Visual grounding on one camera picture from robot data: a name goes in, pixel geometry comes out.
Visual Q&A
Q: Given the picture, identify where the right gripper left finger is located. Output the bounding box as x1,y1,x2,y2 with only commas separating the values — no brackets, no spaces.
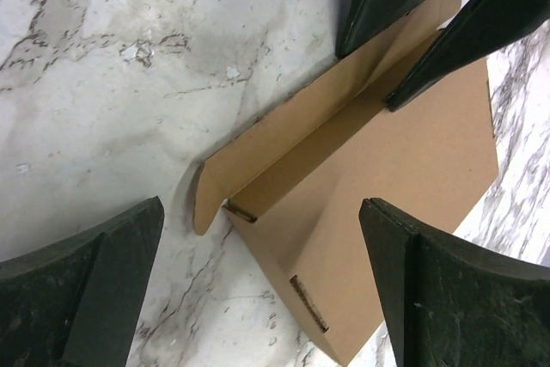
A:
1,197,164,366

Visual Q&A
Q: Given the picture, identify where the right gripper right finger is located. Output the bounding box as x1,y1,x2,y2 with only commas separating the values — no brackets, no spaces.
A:
359,198,549,366

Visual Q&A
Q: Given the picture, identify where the brown cardboard box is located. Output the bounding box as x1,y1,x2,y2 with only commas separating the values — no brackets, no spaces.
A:
193,0,498,366

